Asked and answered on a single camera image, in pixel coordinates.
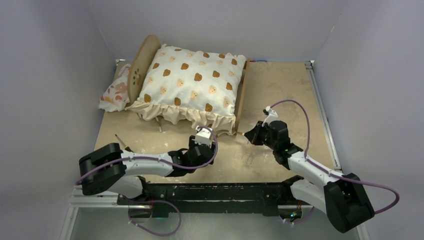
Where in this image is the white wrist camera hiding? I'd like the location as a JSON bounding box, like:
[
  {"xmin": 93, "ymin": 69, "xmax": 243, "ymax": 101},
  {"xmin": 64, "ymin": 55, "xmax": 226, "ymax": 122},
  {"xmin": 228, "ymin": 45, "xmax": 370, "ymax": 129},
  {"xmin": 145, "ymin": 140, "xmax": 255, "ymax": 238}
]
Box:
[
  {"xmin": 194, "ymin": 126, "xmax": 213, "ymax": 147},
  {"xmin": 262, "ymin": 106, "xmax": 279, "ymax": 126}
]

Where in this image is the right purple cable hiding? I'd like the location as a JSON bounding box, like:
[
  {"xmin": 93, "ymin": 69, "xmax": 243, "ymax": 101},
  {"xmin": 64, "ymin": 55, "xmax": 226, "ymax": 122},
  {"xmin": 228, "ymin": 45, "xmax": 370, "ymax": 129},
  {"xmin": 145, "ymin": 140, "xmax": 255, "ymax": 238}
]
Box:
[{"xmin": 269, "ymin": 99, "xmax": 400, "ymax": 226}]

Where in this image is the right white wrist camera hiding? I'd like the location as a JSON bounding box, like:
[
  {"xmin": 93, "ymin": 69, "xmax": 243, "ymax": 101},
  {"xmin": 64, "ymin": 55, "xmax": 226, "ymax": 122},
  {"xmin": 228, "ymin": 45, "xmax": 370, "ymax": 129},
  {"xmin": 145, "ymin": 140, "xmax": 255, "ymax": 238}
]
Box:
[{"xmin": 262, "ymin": 106, "xmax": 279, "ymax": 126}]

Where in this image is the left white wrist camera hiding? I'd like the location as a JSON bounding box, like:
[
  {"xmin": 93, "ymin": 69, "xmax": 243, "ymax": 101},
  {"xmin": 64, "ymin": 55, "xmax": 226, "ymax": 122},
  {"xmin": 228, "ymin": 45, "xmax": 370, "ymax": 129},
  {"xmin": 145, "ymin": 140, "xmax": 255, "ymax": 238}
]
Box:
[{"xmin": 194, "ymin": 126, "xmax": 213, "ymax": 147}]

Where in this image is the floral print small pillow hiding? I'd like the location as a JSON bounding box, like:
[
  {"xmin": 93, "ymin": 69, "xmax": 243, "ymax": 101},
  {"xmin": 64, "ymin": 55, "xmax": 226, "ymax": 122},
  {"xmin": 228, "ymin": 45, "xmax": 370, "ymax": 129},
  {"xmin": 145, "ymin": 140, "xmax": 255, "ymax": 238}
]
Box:
[{"xmin": 98, "ymin": 62, "xmax": 131, "ymax": 112}]

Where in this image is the bear print white cushion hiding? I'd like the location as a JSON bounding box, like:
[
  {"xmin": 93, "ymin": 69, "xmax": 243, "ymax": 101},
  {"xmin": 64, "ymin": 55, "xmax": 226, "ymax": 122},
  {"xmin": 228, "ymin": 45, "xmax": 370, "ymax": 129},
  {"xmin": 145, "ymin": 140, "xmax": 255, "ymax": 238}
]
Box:
[{"xmin": 126, "ymin": 43, "xmax": 247, "ymax": 137}]

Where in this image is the aluminium table frame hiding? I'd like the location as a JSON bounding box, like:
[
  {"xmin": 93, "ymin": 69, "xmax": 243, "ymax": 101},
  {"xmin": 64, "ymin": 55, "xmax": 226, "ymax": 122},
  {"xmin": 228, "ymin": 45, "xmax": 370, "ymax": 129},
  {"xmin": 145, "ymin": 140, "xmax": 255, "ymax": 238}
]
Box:
[{"xmin": 59, "ymin": 59, "xmax": 370, "ymax": 240}]

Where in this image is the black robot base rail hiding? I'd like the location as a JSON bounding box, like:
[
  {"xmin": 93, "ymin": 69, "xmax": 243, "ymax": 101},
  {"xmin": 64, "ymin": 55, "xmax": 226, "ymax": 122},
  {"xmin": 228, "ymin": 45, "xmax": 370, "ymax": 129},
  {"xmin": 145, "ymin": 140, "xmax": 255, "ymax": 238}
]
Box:
[{"xmin": 117, "ymin": 182, "xmax": 298, "ymax": 218}]

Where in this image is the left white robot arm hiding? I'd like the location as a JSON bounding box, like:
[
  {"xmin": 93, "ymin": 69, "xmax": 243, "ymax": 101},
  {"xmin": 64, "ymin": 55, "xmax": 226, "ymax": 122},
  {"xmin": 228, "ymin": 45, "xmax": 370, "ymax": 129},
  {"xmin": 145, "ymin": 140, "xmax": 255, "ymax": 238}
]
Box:
[{"xmin": 76, "ymin": 134, "xmax": 218, "ymax": 199}]

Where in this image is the wooden pet bed frame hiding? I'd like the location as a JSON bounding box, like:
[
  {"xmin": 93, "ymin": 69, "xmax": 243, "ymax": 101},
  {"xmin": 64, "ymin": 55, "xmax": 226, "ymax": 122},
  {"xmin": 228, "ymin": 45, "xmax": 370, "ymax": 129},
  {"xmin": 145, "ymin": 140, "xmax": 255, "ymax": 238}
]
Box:
[{"xmin": 127, "ymin": 34, "xmax": 251, "ymax": 133}]

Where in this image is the yellow black screwdriver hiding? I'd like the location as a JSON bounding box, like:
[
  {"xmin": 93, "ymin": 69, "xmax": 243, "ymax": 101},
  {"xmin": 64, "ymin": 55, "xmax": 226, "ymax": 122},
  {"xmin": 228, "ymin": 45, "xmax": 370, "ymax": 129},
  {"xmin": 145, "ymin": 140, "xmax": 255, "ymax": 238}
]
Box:
[{"xmin": 115, "ymin": 134, "xmax": 133, "ymax": 152}]

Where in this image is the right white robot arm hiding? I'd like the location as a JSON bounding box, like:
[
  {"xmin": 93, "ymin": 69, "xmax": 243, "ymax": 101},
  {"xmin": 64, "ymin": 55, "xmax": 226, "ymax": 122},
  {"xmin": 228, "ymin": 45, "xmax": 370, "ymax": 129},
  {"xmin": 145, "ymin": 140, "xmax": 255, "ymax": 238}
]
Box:
[{"xmin": 243, "ymin": 120, "xmax": 376, "ymax": 233}]

